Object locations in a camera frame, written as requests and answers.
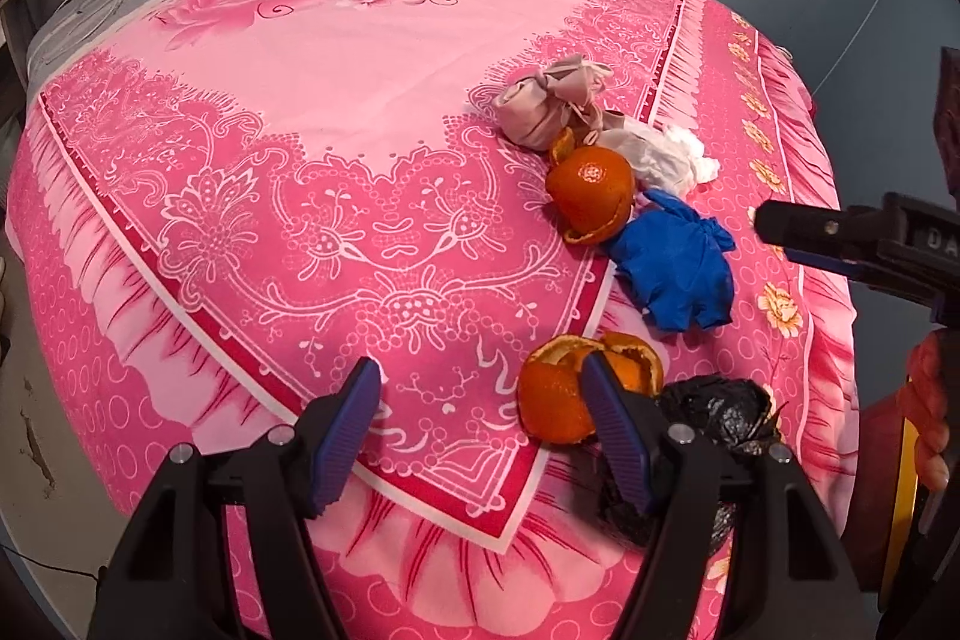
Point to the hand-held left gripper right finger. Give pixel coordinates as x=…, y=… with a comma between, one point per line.
x=615, y=434

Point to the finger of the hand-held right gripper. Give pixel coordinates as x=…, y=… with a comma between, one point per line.
x=817, y=227
x=892, y=284

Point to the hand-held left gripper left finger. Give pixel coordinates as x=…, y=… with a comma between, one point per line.
x=345, y=437

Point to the black plastic bag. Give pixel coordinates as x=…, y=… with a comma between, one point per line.
x=712, y=415

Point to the blue rubber glove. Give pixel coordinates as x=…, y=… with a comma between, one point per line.
x=675, y=265

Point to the white tissue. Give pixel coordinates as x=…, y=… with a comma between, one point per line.
x=675, y=156

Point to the round orange peel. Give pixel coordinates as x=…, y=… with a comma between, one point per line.
x=589, y=190

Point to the black bin with yellow rim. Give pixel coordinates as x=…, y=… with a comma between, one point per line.
x=900, y=520

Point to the small orange peel piece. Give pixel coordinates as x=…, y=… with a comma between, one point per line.
x=562, y=144

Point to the pink beige bag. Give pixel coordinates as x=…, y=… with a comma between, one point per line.
x=540, y=100

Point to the person's right hand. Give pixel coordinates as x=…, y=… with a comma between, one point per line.
x=930, y=407

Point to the pink floral blanket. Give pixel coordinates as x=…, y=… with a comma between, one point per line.
x=337, y=123

